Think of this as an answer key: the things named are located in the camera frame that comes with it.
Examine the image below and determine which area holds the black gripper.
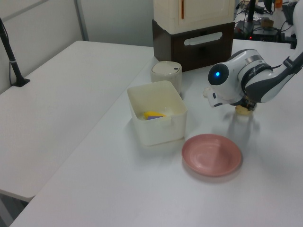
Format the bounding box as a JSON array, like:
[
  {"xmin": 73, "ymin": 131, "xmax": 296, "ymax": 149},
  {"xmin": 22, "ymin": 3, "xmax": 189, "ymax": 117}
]
[{"xmin": 241, "ymin": 95, "xmax": 258, "ymax": 112}]

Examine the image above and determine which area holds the toy bread with orange topping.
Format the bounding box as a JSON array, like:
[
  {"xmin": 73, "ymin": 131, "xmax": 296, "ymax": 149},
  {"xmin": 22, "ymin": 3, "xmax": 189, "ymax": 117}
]
[{"xmin": 235, "ymin": 105, "xmax": 253, "ymax": 116}]

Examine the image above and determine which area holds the pink plate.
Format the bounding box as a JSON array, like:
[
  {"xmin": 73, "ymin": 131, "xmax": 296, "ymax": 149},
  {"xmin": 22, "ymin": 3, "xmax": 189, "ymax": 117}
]
[{"xmin": 181, "ymin": 133, "xmax": 242, "ymax": 177}]

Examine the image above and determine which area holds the black device with red light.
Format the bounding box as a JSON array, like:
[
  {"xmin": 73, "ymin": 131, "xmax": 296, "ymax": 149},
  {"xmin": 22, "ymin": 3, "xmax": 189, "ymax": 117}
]
[{"xmin": 250, "ymin": 27, "xmax": 278, "ymax": 41}]

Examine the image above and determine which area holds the small cardboard box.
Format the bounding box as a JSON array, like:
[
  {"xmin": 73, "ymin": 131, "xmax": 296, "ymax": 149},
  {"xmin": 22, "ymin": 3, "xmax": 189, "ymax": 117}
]
[{"xmin": 260, "ymin": 18, "xmax": 275, "ymax": 28}]

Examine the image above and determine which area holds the black stand with base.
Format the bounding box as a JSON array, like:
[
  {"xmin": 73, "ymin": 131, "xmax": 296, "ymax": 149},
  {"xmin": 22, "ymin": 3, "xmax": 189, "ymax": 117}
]
[{"xmin": 236, "ymin": 0, "xmax": 261, "ymax": 34}]

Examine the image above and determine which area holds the cream mini trash can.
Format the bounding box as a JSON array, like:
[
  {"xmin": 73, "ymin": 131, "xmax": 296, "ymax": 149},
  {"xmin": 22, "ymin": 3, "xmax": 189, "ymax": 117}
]
[{"xmin": 150, "ymin": 61, "xmax": 183, "ymax": 95}]

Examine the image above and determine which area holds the cream square plastic bin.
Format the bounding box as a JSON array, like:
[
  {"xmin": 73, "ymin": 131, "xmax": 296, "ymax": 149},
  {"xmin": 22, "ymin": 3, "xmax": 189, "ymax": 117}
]
[{"xmin": 126, "ymin": 80, "xmax": 188, "ymax": 146}]

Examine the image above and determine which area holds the yellow and purple toy block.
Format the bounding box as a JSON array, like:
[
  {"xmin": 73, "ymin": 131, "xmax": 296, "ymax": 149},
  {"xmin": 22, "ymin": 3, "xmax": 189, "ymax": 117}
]
[{"xmin": 143, "ymin": 111, "xmax": 167, "ymax": 121}]

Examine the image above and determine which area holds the black keyboard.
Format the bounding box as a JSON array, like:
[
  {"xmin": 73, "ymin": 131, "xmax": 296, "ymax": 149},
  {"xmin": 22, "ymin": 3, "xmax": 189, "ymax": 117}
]
[{"xmin": 281, "ymin": 2, "xmax": 296, "ymax": 26}]

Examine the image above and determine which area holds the cream plastic storage cabinet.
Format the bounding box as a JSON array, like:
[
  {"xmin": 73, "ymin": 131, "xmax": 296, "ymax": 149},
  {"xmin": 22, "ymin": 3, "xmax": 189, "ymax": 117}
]
[{"xmin": 153, "ymin": 0, "xmax": 236, "ymax": 34}]

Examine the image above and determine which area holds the black pole with table clamp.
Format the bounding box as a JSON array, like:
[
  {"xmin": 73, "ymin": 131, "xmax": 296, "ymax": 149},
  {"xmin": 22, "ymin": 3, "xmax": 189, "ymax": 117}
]
[{"xmin": 0, "ymin": 17, "xmax": 31, "ymax": 87}]

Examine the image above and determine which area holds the brown drawer box white handle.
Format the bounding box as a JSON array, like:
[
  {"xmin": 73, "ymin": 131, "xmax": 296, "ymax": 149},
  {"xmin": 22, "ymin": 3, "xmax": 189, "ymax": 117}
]
[{"xmin": 151, "ymin": 18, "xmax": 235, "ymax": 72}]

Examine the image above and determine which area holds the black clamp mount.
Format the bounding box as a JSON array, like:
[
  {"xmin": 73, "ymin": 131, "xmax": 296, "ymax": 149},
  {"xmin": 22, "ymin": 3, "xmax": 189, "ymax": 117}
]
[{"xmin": 289, "ymin": 33, "xmax": 298, "ymax": 50}]

